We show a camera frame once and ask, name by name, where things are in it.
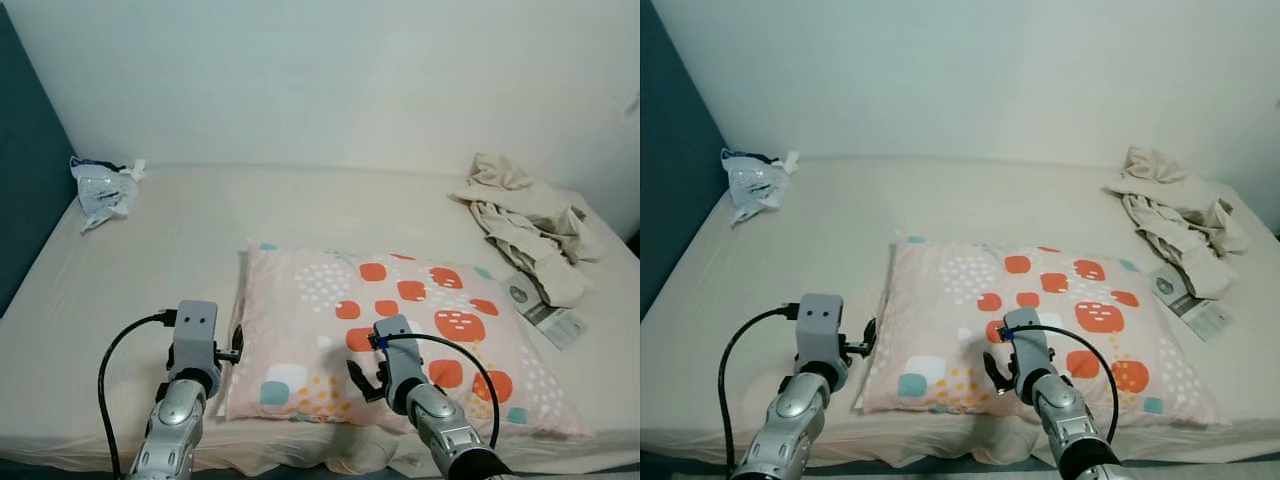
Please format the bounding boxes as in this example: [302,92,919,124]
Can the pink patterned pillow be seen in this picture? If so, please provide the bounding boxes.
[858,235,1232,430]
[222,240,594,440]

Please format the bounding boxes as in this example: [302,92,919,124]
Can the beige sheeted bed mattress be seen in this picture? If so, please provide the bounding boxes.
[640,155,1280,467]
[0,163,641,479]

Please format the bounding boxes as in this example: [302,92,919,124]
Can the grey white printed package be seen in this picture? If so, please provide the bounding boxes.
[1148,264,1234,342]
[503,272,589,351]

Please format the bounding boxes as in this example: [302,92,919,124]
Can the clear crumpled plastic bag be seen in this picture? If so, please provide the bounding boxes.
[69,155,148,235]
[720,148,801,227]

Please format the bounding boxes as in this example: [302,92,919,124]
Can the crumpled beige garment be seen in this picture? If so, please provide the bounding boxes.
[1103,146,1252,302]
[449,152,606,310]

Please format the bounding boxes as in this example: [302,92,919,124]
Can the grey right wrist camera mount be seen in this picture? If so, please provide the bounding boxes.
[371,314,427,393]
[999,307,1053,379]

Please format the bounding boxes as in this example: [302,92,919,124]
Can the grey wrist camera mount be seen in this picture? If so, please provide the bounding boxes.
[796,293,847,367]
[371,314,427,393]
[999,307,1053,379]
[172,299,220,373]

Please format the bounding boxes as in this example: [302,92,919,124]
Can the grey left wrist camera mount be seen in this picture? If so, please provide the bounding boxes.
[172,299,220,373]
[796,293,847,367]

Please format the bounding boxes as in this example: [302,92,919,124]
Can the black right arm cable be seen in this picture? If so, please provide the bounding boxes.
[1000,322,1122,444]
[370,331,501,450]

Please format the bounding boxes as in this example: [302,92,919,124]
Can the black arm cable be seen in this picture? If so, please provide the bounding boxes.
[716,303,801,473]
[96,310,179,480]
[370,331,501,450]
[1000,322,1122,444]

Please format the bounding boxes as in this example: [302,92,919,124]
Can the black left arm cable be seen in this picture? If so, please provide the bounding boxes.
[96,310,179,480]
[716,303,801,473]

